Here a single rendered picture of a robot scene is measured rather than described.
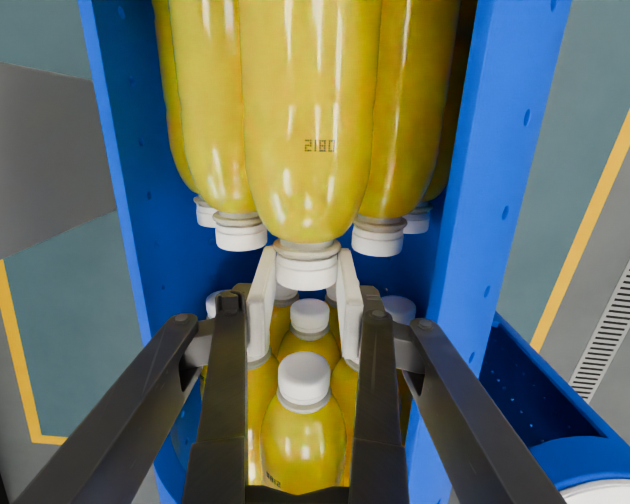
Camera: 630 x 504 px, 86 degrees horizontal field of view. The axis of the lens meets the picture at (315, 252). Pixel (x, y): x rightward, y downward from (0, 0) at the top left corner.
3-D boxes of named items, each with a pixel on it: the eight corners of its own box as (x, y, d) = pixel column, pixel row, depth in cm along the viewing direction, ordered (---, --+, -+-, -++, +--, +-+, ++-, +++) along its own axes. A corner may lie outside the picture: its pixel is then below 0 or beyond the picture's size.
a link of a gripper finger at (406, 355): (366, 342, 13) (443, 345, 13) (354, 284, 18) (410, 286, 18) (363, 373, 14) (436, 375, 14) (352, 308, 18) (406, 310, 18)
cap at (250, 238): (203, 222, 25) (205, 244, 26) (242, 231, 23) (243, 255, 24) (240, 212, 28) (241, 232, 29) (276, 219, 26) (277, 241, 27)
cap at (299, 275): (330, 241, 23) (330, 266, 23) (273, 243, 22) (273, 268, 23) (345, 260, 19) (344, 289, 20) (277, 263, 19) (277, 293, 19)
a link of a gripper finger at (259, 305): (264, 358, 15) (248, 358, 15) (276, 288, 22) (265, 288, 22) (263, 301, 14) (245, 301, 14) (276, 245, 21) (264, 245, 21)
